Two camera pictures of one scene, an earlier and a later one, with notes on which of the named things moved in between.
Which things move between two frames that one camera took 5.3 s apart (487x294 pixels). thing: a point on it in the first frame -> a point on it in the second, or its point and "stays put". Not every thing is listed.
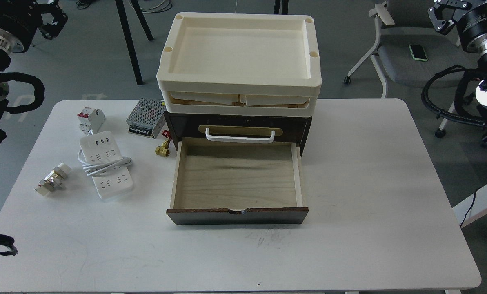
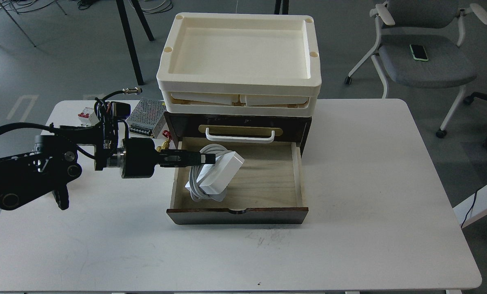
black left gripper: [52, 30] -> [141, 156]
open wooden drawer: [238, 181] stays put
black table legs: [123, 20] stays put
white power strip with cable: [104, 163] -> [211, 180]
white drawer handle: [241, 139] stays put
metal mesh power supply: [146, 118] stays put
